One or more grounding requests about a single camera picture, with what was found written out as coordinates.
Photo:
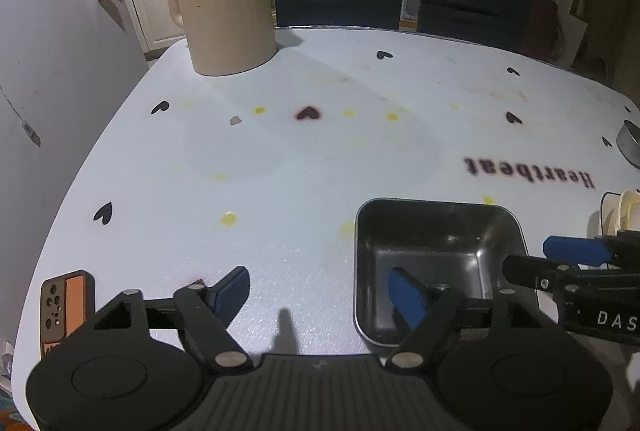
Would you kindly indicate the white kitchen cabinet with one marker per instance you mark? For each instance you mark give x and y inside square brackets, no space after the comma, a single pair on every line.
[150,6]

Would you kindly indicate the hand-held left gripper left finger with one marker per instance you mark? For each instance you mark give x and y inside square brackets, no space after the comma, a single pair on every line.
[232,293]

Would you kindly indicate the orange black phone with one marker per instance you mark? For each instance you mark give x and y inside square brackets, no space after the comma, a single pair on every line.
[70,306]

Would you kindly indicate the round steel bowl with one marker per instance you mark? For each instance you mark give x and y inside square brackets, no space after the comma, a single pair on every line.
[630,143]

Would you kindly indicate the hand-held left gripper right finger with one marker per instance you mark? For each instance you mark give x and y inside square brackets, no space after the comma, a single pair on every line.
[407,298]

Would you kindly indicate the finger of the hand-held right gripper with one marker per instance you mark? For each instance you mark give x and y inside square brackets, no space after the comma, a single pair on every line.
[535,271]
[575,248]

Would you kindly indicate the steel rectangular tray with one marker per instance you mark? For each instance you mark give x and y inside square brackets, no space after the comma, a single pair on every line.
[440,236]

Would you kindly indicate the beige kettle with steel lid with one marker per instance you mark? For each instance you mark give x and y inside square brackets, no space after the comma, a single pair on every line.
[225,6]

